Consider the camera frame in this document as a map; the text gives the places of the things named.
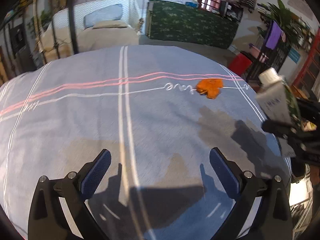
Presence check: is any black iron railing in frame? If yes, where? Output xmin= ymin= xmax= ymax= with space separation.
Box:
xmin=0 ymin=0 xmax=81 ymax=81

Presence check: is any potted green plant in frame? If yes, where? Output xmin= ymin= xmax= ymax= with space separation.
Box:
xmin=257 ymin=0 xmax=305 ymax=48

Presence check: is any black metal rack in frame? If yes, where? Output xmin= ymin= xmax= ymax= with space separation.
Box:
xmin=246 ymin=25 xmax=291 ymax=82

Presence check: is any orange peel scrap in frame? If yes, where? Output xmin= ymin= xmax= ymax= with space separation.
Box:
xmin=196 ymin=78 xmax=223 ymax=99

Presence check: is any purple towel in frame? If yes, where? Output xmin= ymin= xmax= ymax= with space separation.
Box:
xmin=265 ymin=21 xmax=283 ymax=50

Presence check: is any grey blue pillow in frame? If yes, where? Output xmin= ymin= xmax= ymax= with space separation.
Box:
xmin=84 ymin=4 xmax=123 ymax=29

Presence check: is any green milk carton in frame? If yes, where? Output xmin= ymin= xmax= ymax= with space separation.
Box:
xmin=256 ymin=67 xmax=302 ymax=128

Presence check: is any pink basin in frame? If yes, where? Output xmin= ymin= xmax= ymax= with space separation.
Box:
xmin=249 ymin=43 xmax=267 ymax=63

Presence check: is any red bag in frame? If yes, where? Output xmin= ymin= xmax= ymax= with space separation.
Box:
xmin=228 ymin=53 xmax=252 ymax=76

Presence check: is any beige blanket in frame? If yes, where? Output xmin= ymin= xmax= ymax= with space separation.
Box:
xmin=41 ymin=21 xmax=139 ymax=62

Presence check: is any grey striped table cloth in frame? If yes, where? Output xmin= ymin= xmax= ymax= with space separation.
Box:
xmin=1 ymin=46 xmax=291 ymax=239

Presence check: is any white swing bed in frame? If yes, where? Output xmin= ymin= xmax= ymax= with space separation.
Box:
xmin=41 ymin=0 xmax=143 ymax=62

